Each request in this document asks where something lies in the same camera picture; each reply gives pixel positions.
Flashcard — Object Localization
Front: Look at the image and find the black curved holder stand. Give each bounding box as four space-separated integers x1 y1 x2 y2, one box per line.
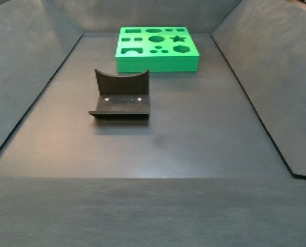
90 69 150 118

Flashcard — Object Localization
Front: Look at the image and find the green shape sorter box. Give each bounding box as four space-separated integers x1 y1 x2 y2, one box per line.
116 27 201 73

